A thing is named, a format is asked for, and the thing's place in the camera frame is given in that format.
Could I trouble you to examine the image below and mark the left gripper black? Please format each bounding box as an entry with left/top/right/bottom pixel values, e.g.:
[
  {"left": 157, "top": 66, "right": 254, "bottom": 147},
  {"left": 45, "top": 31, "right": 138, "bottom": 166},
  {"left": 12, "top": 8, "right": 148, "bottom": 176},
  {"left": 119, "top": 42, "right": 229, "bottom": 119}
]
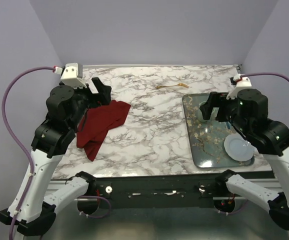
[{"left": 68, "top": 76, "right": 112, "bottom": 130}]

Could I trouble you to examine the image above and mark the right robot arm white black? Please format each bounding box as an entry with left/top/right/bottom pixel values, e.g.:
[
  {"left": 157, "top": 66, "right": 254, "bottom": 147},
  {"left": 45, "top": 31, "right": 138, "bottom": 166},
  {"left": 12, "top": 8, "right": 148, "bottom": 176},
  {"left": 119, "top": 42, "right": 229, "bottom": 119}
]
[{"left": 199, "top": 88, "right": 289, "bottom": 231}]

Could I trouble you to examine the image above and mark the light green cup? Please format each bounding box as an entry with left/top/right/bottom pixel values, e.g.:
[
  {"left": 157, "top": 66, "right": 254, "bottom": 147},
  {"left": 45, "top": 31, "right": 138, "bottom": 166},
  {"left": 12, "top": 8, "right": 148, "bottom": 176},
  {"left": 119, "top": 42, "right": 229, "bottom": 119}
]
[{"left": 197, "top": 101, "right": 215, "bottom": 123}]

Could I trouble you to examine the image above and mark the gold fork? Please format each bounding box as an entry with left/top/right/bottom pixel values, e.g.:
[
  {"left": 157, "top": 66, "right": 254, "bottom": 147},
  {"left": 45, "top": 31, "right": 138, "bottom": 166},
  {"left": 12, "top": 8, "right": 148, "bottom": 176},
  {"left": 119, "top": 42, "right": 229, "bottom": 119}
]
[{"left": 155, "top": 83, "right": 189, "bottom": 89}]

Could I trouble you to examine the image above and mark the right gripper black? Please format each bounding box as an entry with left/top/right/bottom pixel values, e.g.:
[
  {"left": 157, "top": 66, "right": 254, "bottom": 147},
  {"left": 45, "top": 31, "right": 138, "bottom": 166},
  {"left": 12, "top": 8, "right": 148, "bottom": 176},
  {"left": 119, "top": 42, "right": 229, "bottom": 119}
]
[{"left": 199, "top": 90, "right": 251, "bottom": 135}]

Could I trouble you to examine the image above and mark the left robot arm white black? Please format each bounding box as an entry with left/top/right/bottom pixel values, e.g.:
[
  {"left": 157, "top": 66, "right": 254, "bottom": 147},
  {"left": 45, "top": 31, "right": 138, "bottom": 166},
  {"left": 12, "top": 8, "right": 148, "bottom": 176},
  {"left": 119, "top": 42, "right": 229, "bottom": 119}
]
[{"left": 0, "top": 77, "right": 112, "bottom": 240}]

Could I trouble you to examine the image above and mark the pale blue small plate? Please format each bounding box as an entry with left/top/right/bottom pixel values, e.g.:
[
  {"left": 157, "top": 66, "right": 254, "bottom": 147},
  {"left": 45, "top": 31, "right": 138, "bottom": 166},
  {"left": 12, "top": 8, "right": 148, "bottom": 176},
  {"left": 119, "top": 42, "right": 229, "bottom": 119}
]
[{"left": 223, "top": 133, "right": 255, "bottom": 162}]

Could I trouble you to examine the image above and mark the dark red cloth napkin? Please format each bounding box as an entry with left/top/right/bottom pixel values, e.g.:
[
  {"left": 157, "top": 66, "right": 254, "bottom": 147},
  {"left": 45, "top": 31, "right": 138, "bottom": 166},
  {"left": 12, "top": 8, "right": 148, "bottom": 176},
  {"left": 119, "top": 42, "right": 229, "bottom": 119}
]
[{"left": 76, "top": 100, "right": 131, "bottom": 161}]

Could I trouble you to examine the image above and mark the floral teal serving tray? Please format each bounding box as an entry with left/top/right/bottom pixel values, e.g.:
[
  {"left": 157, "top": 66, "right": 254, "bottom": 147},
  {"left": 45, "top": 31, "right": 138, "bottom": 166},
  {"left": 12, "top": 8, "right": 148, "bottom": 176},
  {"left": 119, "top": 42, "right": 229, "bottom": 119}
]
[{"left": 182, "top": 93, "right": 255, "bottom": 169}]

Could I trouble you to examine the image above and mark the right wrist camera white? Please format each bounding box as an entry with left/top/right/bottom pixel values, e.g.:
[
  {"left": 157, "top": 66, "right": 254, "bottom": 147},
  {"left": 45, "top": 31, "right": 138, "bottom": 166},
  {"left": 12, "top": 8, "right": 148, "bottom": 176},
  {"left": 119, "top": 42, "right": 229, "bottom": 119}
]
[{"left": 226, "top": 74, "right": 252, "bottom": 100}]

